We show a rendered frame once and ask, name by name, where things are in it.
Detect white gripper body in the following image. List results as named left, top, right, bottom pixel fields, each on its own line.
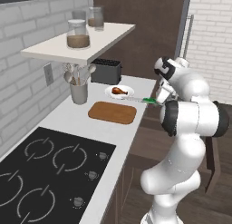
left=155, top=81, right=176, bottom=105

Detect white plate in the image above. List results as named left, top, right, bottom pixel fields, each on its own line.
left=104, top=84, right=136, bottom=101

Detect wooden cutting board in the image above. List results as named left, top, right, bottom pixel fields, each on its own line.
left=87, top=101, right=138, bottom=125

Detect dark brown drawer front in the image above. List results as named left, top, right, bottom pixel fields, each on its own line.
left=204, top=136, right=222, bottom=194

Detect brown chicken drumstick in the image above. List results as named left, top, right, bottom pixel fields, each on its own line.
left=111, top=86, right=126, bottom=96

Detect black toaster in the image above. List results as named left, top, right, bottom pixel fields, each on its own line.
left=90, top=57, right=123, bottom=86

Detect dark brown tall cupboard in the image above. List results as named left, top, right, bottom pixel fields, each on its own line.
left=92, top=0, right=193, bottom=81

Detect white spatula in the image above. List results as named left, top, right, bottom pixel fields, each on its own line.
left=83, top=63, right=97, bottom=84

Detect grey utensil pot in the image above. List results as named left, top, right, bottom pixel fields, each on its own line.
left=69, top=81, right=89, bottom=106

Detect grey hob knob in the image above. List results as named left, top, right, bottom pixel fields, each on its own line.
left=72, top=196, right=85, bottom=209
left=87, top=170, right=99, bottom=180
left=98, top=151, right=109, bottom=161

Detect tall glass jar brown contents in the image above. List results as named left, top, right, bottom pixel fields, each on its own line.
left=87, top=5, right=106, bottom=33

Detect large glass jar brown contents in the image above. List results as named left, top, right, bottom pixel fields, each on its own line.
left=65, top=18, right=92, bottom=51

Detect dark brown base cupboards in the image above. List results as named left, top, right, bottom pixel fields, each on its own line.
left=100, top=161, right=145, bottom=224

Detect black hob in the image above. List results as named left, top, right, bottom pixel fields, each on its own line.
left=0, top=126, right=118, bottom=224

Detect green-handled knife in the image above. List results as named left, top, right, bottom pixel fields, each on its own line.
left=126, top=96, right=159, bottom=106

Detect silver cupboard handle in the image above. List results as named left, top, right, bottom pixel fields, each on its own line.
left=183, top=14, right=195, bottom=61

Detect wooden-handled utensil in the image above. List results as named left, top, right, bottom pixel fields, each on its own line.
left=74, top=64, right=82, bottom=86

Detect white wall shelf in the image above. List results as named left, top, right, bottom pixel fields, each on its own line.
left=20, top=22, right=137, bottom=66

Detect grey wall socket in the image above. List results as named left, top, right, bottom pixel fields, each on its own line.
left=43, top=62, right=55, bottom=87

